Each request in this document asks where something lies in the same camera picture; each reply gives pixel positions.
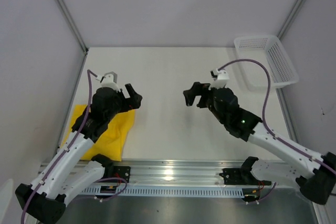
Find aluminium rail frame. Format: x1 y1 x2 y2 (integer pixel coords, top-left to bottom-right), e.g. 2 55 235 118
35 158 322 188

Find slotted cable duct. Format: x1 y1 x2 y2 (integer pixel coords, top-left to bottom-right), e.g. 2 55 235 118
79 185 260 198

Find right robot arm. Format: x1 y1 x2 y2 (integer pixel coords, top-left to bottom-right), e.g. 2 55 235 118
183 82 335 205

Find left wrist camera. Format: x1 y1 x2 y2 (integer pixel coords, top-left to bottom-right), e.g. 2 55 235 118
96 71 121 92

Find yellow shorts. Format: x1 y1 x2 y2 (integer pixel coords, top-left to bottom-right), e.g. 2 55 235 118
59 104 136 162

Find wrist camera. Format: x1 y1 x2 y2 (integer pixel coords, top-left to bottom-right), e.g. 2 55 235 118
96 71 121 92
208 69 229 90

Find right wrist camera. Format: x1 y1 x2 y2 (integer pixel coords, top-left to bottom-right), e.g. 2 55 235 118
208 69 229 90

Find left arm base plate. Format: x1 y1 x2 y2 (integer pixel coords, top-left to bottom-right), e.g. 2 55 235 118
102 166 131 182

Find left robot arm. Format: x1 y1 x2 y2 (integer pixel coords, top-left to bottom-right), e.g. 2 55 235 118
15 83 142 223

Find white plastic basket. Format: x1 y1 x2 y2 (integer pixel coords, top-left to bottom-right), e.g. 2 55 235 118
234 35 299 92

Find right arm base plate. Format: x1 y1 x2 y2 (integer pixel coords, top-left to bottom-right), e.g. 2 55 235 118
219 168 254 185

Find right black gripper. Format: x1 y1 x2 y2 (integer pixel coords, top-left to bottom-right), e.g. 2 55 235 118
183 82 226 125

